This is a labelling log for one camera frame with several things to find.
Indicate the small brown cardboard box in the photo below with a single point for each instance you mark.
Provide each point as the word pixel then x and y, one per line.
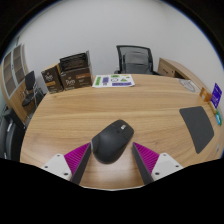
pixel 51 79

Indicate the green packet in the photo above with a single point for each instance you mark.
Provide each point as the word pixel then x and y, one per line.
pixel 218 117

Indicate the black computer mouse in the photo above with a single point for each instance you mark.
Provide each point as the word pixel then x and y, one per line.
pixel 111 141

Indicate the small tan box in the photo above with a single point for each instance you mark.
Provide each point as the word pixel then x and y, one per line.
pixel 213 107

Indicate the round grey printed disc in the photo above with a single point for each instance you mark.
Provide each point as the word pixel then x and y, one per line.
pixel 187 85

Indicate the black mesh office chair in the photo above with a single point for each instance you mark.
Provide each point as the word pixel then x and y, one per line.
pixel 135 60

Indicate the dark printed cardboard box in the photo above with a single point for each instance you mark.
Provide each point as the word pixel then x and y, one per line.
pixel 75 61

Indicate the wooden side desk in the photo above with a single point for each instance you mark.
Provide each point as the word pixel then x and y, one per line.
pixel 173 68

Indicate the white sticker sheet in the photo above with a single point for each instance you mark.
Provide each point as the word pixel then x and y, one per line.
pixel 113 81

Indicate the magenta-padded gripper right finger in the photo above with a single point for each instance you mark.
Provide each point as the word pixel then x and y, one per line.
pixel 147 157

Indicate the black leather office chair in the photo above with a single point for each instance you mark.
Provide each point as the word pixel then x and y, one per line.
pixel 10 136

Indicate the purple standing card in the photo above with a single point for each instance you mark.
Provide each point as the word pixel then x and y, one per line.
pixel 216 95

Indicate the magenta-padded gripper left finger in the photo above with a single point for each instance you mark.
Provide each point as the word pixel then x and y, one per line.
pixel 76 156

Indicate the dark grey mouse pad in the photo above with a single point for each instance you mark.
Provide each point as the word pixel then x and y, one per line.
pixel 197 128

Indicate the wide brown cardboard box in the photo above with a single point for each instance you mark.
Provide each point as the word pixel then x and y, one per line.
pixel 77 80

